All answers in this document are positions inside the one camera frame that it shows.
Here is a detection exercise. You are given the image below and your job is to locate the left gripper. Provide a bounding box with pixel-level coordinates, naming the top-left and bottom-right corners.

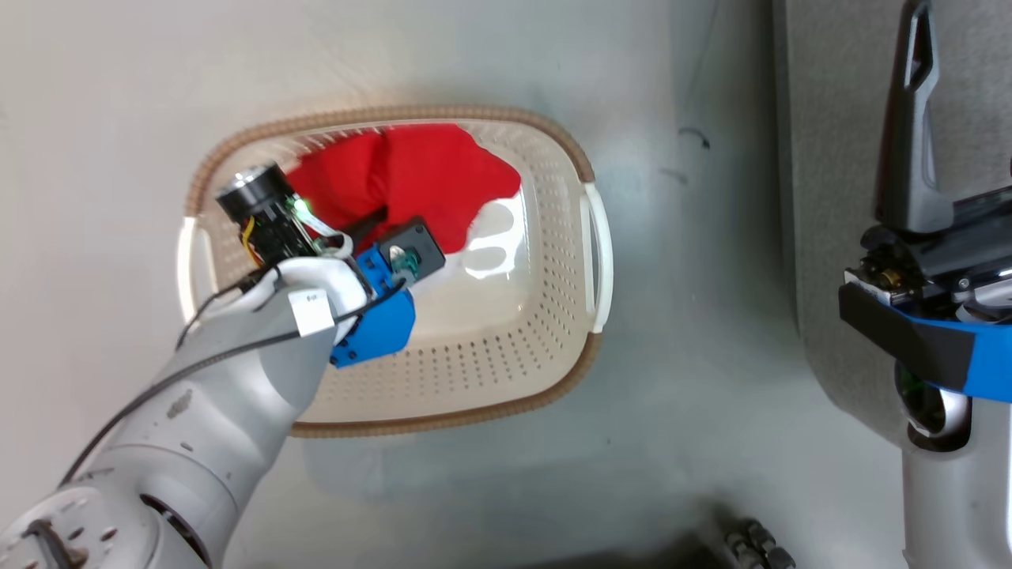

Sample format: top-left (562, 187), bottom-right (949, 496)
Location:
top-left (215, 163), bottom-right (391, 319)

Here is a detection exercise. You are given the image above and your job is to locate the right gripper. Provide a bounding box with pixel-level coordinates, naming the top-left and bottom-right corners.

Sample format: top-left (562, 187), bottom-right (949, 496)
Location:
top-left (841, 0), bottom-right (1012, 325)

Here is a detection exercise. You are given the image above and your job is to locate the red jersey garment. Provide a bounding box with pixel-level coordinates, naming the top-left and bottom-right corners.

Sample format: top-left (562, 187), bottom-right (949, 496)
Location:
top-left (283, 123), bottom-right (523, 256)

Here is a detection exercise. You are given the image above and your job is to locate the grey fabric sofa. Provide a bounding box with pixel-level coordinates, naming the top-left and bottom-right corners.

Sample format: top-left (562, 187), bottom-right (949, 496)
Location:
top-left (769, 0), bottom-right (1012, 453)

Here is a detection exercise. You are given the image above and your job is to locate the white label tag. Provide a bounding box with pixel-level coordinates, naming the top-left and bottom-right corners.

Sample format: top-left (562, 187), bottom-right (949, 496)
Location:
top-left (288, 289), bottom-right (334, 338)

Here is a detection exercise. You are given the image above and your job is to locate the beige perforated laundry basket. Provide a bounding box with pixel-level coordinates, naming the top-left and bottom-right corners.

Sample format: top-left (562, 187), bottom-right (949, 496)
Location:
top-left (175, 104), bottom-right (614, 440)

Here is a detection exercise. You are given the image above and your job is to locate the blue right camera mount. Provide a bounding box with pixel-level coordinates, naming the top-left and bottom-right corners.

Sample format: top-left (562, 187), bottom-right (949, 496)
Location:
top-left (837, 282), bottom-right (1012, 401)

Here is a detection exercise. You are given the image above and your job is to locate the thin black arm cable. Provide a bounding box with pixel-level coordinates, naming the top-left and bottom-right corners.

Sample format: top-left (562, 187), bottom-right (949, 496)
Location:
top-left (59, 264), bottom-right (409, 488)

